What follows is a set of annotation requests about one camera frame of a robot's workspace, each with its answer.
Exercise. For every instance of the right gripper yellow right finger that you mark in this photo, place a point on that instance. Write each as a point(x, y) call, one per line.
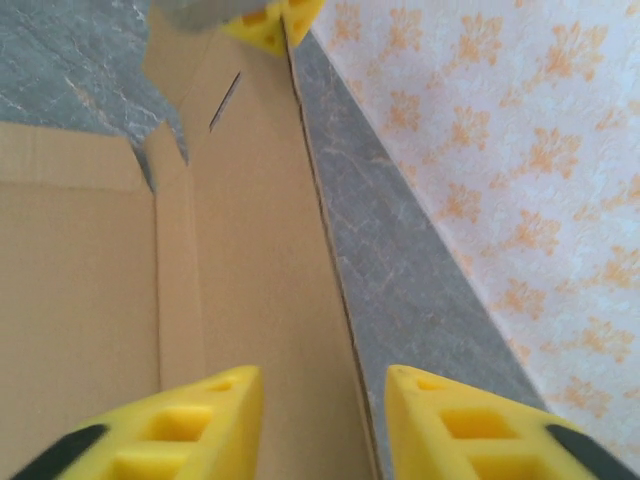
point(450, 450)

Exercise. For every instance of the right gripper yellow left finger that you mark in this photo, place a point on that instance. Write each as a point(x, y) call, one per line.
point(200, 430)

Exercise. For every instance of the brown cardboard box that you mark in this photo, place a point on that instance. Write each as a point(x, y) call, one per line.
point(240, 225)

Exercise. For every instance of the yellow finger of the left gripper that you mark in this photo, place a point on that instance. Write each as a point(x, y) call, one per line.
point(300, 20)
point(260, 30)

